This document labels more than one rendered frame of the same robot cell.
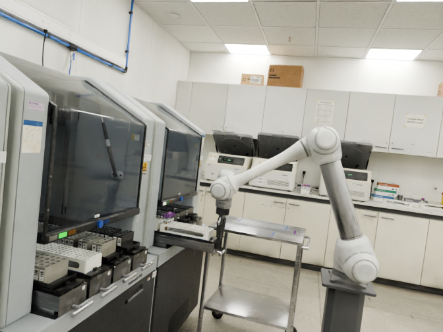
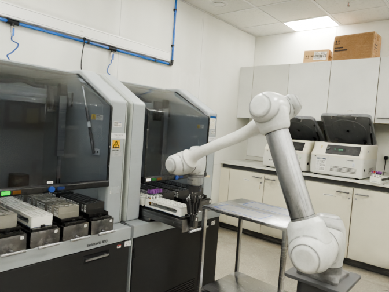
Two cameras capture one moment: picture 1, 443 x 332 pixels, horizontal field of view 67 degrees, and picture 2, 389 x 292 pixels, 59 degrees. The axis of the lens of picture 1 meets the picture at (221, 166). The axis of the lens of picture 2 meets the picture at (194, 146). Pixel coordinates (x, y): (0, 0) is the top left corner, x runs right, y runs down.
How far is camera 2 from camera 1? 0.85 m
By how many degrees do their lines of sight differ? 25
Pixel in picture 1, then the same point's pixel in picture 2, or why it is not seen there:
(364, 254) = (305, 238)
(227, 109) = (289, 90)
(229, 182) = (182, 156)
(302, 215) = (374, 208)
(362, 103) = not seen: outside the picture
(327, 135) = (260, 101)
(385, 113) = not seen: outside the picture
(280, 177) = (345, 163)
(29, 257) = not seen: outside the picture
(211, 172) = (269, 158)
